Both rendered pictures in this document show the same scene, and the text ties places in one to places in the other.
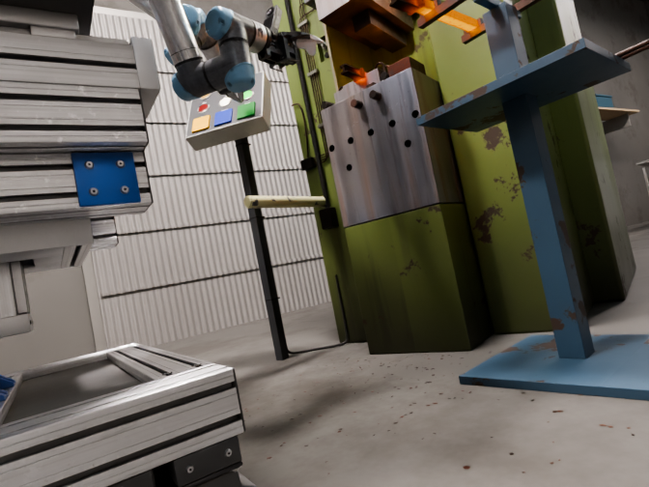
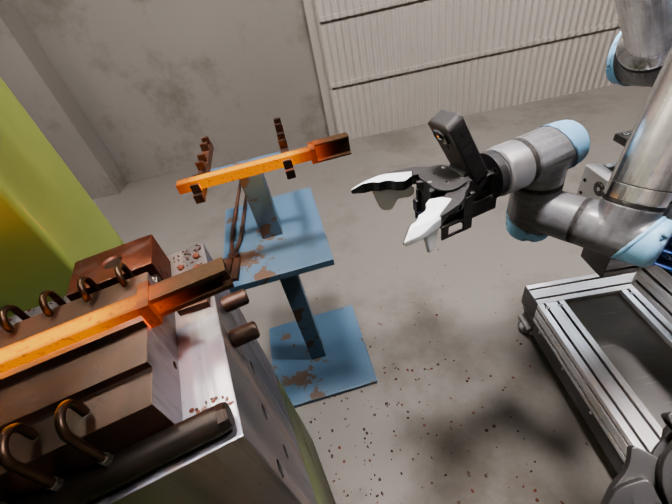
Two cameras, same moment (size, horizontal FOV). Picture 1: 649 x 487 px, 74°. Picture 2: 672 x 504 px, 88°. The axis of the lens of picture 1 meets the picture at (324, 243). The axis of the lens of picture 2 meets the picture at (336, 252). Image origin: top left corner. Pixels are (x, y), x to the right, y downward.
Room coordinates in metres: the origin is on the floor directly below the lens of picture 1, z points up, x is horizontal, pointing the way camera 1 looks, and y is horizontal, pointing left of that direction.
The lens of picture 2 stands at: (1.64, 0.13, 1.27)
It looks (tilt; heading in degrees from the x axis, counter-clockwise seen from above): 40 degrees down; 217
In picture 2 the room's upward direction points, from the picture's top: 13 degrees counter-clockwise
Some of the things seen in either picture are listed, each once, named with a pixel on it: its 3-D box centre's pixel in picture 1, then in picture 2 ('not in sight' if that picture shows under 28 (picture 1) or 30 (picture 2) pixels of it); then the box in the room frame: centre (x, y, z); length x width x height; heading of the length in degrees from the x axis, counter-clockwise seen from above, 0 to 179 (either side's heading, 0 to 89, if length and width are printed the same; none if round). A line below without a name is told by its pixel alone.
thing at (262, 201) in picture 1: (289, 201); not in sight; (1.69, 0.10, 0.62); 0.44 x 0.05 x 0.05; 142
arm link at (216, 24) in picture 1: (230, 29); (543, 154); (1.06, 0.13, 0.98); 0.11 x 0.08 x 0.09; 142
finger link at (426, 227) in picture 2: not in sight; (428, 233); (1.30, 0.02, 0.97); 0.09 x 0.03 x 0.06; 178
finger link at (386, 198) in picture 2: (311, 45); (383, 195); (1.22, -0.07, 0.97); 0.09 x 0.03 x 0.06; 106
